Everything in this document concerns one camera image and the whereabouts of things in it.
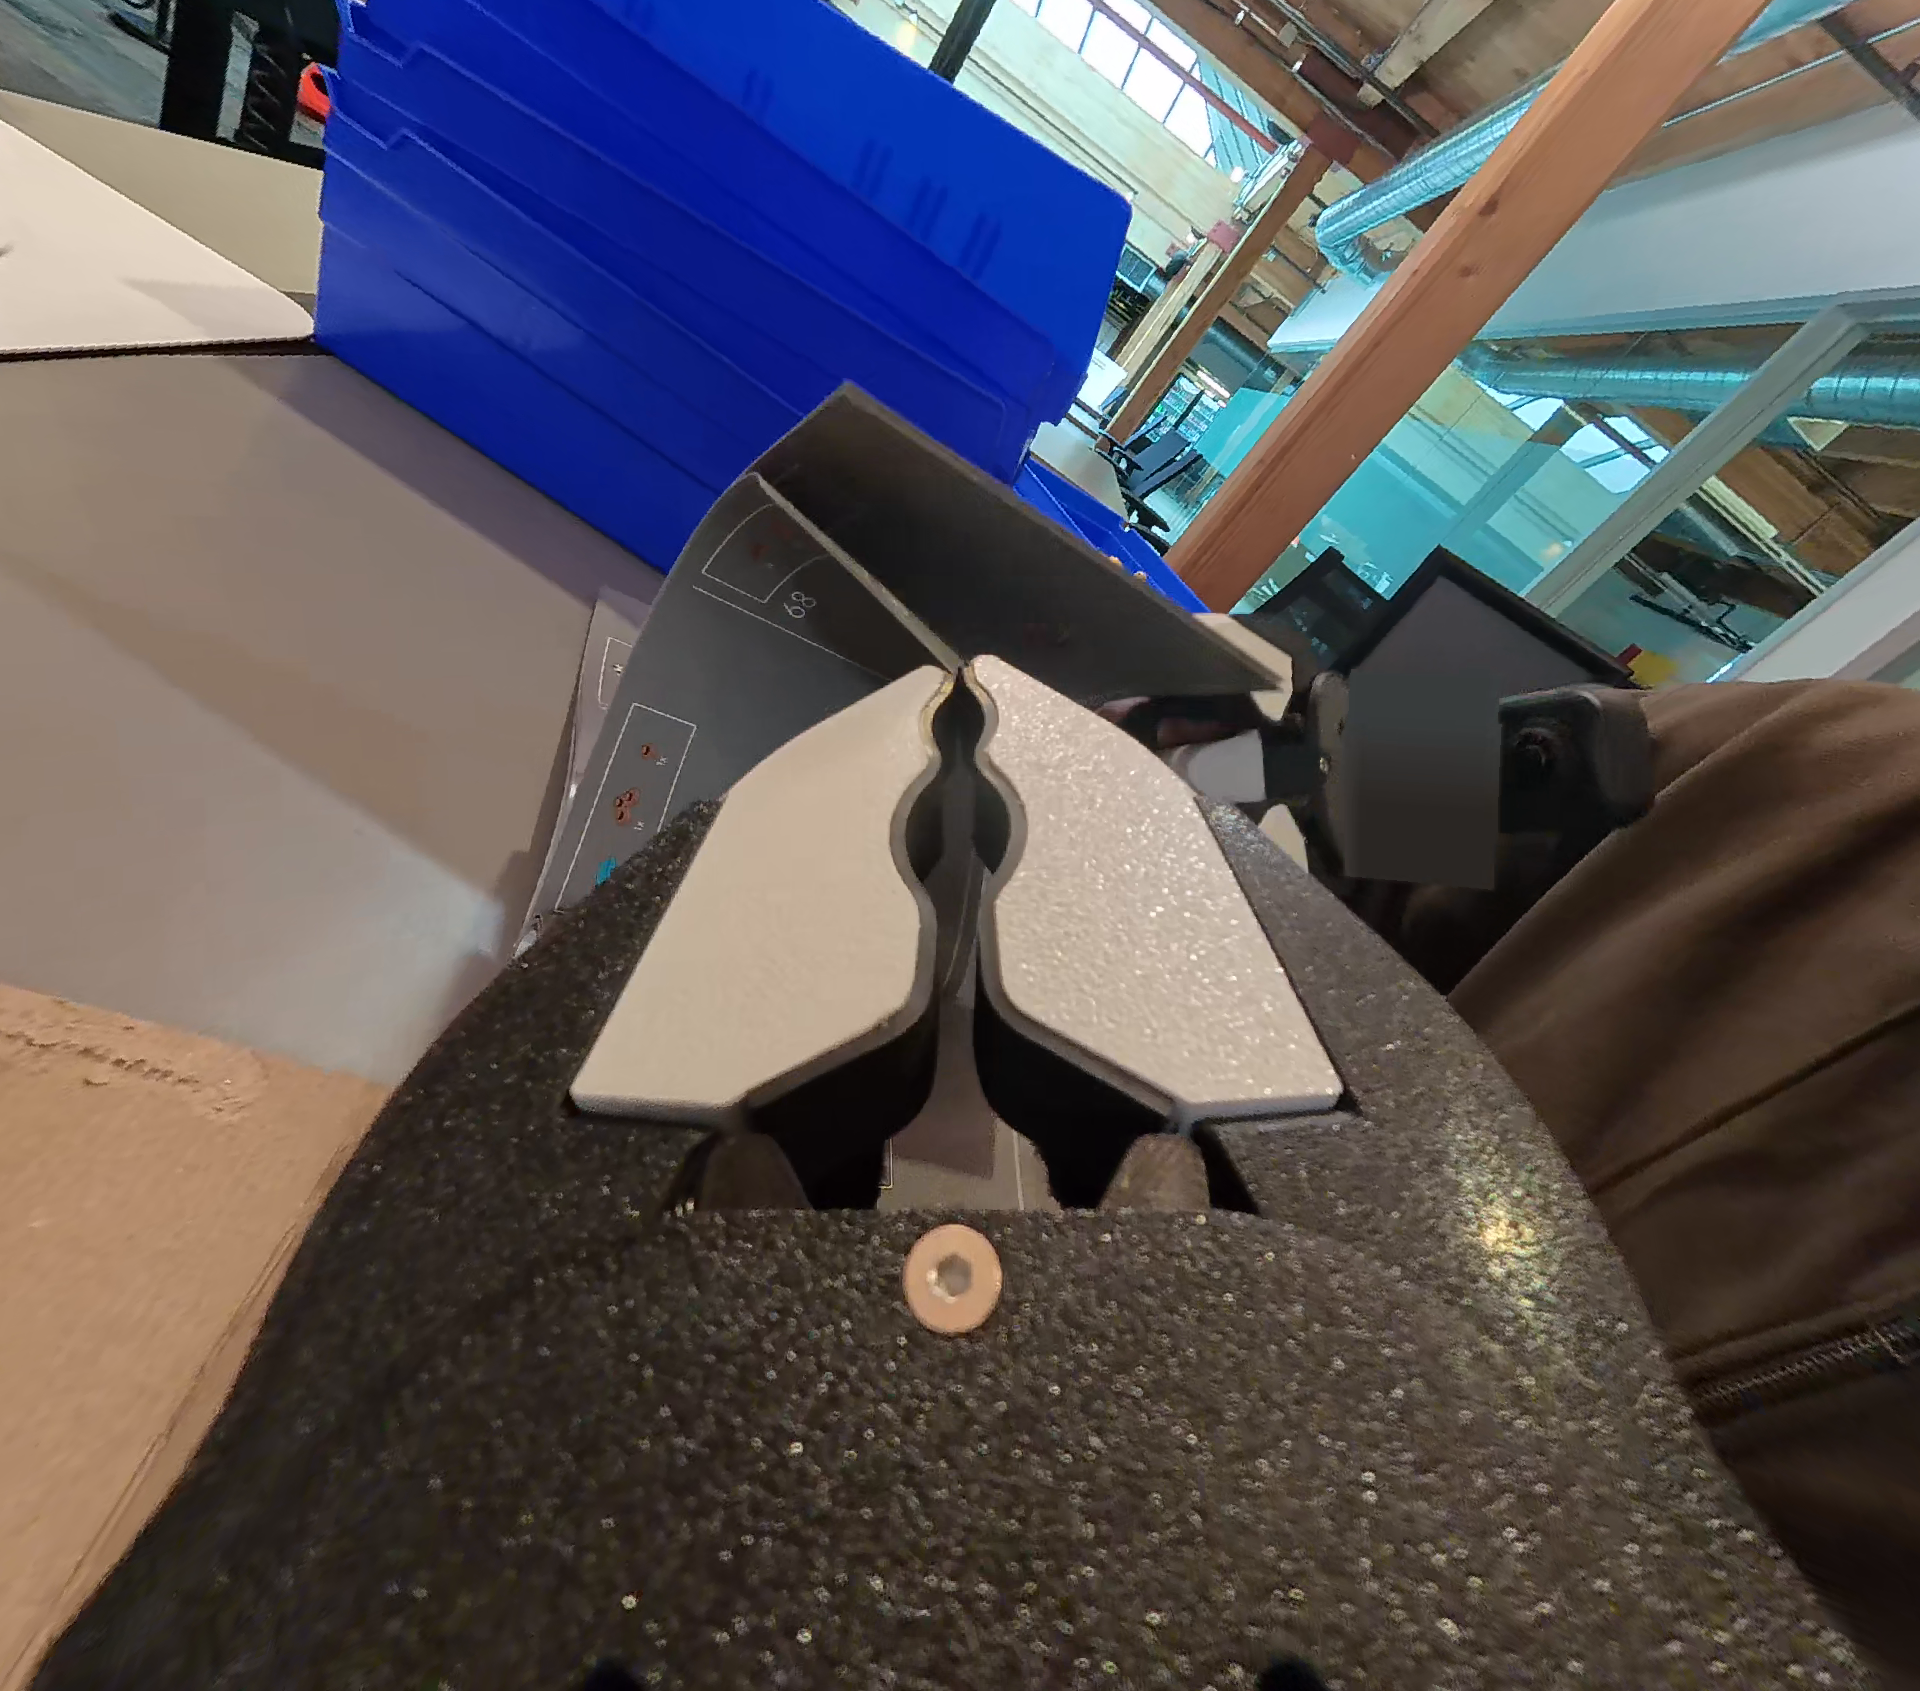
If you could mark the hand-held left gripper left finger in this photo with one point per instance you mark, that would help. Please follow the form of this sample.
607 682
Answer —
765 942

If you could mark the person's right forearm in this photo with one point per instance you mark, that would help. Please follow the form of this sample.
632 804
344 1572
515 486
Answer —
1724 896

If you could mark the person's dark jacket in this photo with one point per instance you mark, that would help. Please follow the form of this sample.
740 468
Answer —
1800 1496

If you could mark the wooden post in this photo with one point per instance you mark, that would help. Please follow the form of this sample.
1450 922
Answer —
1501 206

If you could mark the long silver spiral duct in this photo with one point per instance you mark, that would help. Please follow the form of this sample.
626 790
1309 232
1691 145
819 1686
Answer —
1441 177

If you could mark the stack of blue plastic bins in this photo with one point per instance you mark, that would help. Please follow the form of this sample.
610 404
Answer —
675 191

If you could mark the grey desk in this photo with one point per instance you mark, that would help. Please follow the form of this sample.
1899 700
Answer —
301 672

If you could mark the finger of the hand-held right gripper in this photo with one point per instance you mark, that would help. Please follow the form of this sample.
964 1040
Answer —
1222 774
1253 660

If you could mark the grey instruction booklet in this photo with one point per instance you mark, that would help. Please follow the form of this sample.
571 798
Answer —
931 522

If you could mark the person's right hand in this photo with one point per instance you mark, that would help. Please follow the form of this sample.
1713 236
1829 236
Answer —
1185 720

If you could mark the black office chair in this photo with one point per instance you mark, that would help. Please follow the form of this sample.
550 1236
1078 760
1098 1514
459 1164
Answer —
1143 468

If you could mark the black monitor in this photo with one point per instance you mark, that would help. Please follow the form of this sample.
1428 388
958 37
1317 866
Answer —
1328 612

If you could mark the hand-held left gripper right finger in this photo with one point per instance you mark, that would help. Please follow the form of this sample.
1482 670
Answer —
1140 942

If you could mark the brown cardboard box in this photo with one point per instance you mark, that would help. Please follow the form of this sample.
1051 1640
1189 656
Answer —
120 1272

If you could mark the blue storage tray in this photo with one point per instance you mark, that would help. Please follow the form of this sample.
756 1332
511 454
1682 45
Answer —
1081 506

